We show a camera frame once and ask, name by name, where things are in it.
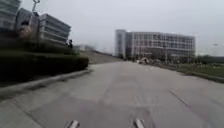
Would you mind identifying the wide grey stone steps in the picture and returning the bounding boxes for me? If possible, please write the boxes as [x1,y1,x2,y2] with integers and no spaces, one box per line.
[79,49,123,65]

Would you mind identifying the grey concrete slab pavement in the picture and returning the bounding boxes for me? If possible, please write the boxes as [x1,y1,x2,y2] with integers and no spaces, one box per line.
[0,60,224,128]

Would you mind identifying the large pale multistorey building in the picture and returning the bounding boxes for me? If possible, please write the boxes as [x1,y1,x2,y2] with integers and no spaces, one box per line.
[114,29,197,63]

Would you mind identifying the robot's own part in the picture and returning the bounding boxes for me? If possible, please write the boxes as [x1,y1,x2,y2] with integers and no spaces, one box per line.
[68,119,80,128]
[134,118,146,128]

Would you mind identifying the grey layered building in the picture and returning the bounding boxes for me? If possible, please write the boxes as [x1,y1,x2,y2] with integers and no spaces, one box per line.
[14,8,72,48]

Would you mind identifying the grey stone kerb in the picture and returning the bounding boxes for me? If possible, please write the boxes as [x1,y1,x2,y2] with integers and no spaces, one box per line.
[0,68,92,98]

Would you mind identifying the dark green hedge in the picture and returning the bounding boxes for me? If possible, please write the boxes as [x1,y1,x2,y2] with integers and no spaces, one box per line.
[0,39,90,84]

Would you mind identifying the grass strip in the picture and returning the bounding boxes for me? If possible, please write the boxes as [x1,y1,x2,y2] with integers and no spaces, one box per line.
[156,62,224,84]

